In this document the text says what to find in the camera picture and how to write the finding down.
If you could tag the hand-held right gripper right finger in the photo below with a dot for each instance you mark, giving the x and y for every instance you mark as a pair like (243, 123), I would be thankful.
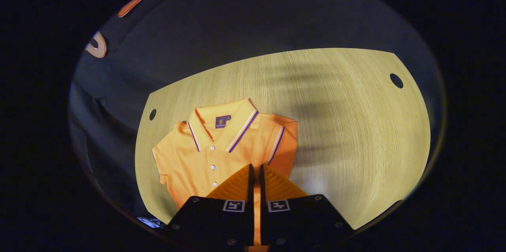
(262, 188)

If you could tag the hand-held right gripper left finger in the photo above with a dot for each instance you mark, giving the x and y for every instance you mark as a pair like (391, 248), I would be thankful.
(250, 188)

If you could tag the orange polo T-shirt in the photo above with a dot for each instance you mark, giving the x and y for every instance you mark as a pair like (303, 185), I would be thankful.
(189, 157)

